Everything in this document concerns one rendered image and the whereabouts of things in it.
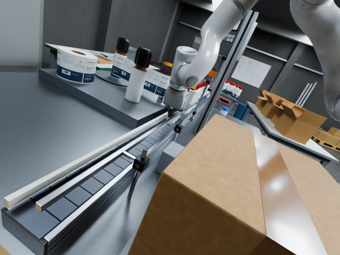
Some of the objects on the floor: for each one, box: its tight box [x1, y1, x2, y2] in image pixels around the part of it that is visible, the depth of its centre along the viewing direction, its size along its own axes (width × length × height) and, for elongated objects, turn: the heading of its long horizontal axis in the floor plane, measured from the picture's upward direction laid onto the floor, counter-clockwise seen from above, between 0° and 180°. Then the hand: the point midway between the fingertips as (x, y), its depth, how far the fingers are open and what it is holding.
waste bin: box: [233, 103, 251, 121], centre depth 526 cm, size 49×44×57 cm
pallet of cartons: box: [311, 127, 340, 152], centre depth 698 cm, size 129×98×72 cm
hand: (171, 113), depth 85 cm, fingers closed, pressing on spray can
